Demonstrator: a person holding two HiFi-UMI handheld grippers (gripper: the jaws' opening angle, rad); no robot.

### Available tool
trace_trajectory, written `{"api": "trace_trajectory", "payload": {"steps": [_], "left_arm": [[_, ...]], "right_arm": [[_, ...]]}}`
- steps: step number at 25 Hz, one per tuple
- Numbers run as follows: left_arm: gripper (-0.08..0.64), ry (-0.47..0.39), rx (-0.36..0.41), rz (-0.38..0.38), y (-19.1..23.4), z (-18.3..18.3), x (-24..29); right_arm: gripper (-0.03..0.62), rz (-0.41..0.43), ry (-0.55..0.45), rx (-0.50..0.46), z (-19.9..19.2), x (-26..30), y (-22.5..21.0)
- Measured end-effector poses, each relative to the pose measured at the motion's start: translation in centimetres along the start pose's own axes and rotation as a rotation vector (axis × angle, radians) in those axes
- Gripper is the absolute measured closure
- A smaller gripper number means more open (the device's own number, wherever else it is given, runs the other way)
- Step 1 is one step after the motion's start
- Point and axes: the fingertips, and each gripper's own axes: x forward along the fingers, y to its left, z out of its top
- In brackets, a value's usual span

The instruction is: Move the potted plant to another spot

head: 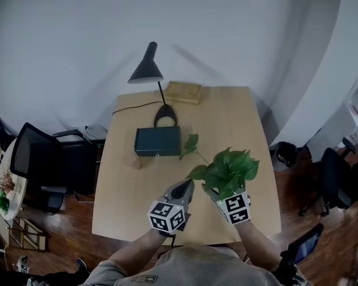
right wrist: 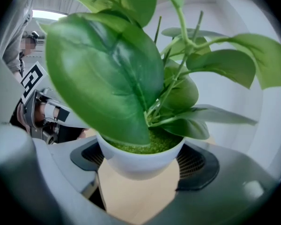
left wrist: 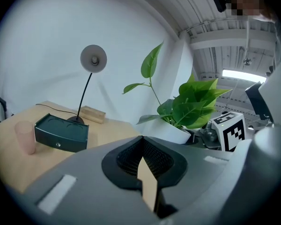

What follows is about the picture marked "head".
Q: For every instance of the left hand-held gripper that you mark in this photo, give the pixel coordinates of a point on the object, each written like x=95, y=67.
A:
x=167, y=217

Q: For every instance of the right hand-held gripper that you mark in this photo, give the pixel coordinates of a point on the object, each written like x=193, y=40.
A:
x=235, y=208

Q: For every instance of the person's left forearm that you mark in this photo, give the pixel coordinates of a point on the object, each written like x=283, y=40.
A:
x=137, y=249

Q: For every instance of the person's right forearm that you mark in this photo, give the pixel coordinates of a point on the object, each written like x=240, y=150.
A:
x=258, y=243

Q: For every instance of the dried brown plant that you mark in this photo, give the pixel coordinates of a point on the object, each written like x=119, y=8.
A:
x=6, y=182

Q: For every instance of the small green potted plant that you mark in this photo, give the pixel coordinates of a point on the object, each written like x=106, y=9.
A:
x=0, y=201

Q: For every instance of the dark green metal box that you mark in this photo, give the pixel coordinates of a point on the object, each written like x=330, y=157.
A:
x=156, y=140

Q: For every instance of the person's grey shirt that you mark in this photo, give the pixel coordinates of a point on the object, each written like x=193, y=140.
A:
x=197, y=267

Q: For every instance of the black trash bin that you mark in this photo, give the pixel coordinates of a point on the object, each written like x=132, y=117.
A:
x=286, y=156

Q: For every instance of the light wooden box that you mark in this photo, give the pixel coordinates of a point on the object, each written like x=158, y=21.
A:
x=183, y=91

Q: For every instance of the black tablet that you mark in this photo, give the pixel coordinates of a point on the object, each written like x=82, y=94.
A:
x=305, y=244

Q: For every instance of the black desk lamp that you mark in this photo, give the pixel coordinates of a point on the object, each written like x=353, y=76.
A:
x=146, y=70

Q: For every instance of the white cabinet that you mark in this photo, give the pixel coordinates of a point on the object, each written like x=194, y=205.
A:
x=337, y=130

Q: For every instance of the black mesh office chair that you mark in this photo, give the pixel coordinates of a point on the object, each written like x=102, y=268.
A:
x=32, y=150

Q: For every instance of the white round table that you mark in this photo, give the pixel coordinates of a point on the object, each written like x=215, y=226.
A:
x=15, y=203

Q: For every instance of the black tablet mount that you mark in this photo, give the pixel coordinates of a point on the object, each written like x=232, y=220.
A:
x=288, y=267

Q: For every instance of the white wall socket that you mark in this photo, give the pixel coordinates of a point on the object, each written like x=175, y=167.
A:
x=88, y=127

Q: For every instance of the wooden frame rack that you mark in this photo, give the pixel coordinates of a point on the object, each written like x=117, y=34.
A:
x=1, y=225

